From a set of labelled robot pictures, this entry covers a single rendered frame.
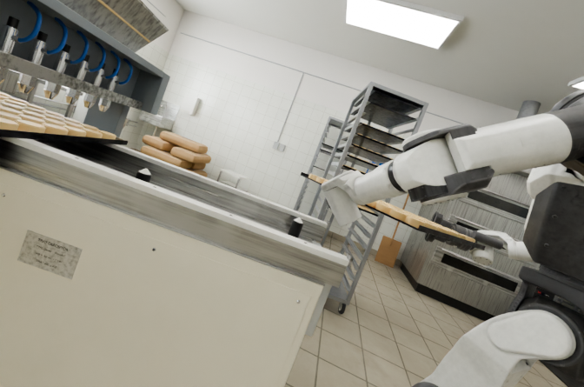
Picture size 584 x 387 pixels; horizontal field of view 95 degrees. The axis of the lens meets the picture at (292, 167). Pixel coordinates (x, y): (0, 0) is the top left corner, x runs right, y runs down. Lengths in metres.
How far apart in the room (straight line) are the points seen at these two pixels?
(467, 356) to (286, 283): 0.50
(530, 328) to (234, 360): 0.61
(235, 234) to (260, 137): 4.45
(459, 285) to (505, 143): 3.76
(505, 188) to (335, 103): 2.70
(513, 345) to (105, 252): 0.86
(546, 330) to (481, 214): 3.39
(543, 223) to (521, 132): 0.27
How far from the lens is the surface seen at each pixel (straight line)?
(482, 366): 0.88
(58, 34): 0.90
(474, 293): 4.34
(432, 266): 4.08
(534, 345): 0.81
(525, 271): 0.83
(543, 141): 0.58
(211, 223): 0.57
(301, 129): 4.84
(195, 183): 0.88
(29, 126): 0.80
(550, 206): 0.78
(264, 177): 4.91
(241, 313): 0.62
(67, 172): 0.69
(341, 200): 0.69
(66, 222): 0.69
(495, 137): 0.55
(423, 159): 0.53
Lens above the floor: 1.06
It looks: 2 degrees down
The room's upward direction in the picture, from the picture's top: 21 degrees clockwise
